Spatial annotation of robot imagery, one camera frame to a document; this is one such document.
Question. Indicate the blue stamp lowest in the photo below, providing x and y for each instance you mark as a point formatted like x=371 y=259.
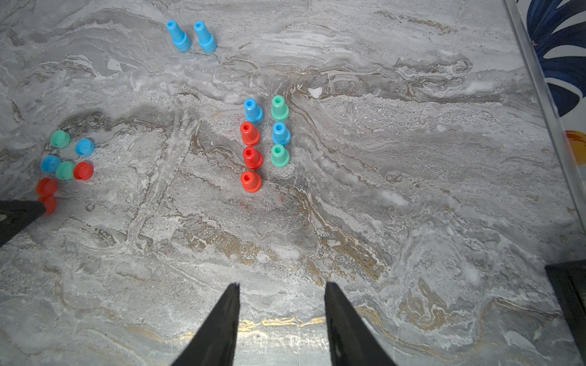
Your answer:
x=180 y=39
x=206 y=39

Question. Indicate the green stamp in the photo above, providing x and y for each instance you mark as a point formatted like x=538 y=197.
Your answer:
x=280 y=110
x=280 y=157

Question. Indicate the black power supply box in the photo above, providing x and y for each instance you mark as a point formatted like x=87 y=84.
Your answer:
x=568 y=282

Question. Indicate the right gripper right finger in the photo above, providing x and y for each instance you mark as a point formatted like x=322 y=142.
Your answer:
x=350 y=341

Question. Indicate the blue stamp cap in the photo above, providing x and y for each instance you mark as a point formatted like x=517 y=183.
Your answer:
x=50 y=164
x=85 y=147

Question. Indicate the blue stamp cap upper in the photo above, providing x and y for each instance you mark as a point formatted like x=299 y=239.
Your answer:
x=85 y=147

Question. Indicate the blue stamp middle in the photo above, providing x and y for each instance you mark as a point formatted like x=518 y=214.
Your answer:
x=281 y=134

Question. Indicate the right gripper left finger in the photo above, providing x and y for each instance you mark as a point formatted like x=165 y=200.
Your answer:
x=215 y=342

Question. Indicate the green stamp cap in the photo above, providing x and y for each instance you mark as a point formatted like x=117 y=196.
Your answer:
x=60 y=139
x=65 y=171

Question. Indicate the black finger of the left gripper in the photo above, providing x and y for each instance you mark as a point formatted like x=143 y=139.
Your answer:
x=18 y=216

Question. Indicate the red stamp cap left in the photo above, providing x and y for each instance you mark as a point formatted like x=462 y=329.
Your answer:
x=47 y=187

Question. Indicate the blue stamp top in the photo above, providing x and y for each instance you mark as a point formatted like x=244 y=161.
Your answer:
x=253 y=112

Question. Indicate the red stamp cap lowest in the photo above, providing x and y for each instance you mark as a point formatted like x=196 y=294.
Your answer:
x=49 y=203

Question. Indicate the blue stamp cap left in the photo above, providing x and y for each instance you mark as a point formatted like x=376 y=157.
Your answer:
x=50 y=164

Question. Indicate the green stamp cap lower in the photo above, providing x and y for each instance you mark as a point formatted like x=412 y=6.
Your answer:
x=65 y=171

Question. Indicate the blue stamp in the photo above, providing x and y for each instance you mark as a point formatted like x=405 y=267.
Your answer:
x=281 y=134
x=253 y=112

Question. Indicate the red stamp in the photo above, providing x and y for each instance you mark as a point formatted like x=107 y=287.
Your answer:
x=253 y=158
x=250 y=134
x=251 y=181

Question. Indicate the red stamp cap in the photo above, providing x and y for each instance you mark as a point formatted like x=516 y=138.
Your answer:
x=83 y=171
x=47 y=187

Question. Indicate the green stamp upper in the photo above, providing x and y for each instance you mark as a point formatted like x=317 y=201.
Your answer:
x=280 y=110

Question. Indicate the green stamp lower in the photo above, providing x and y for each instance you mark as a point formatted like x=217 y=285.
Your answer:
x=280 y=157

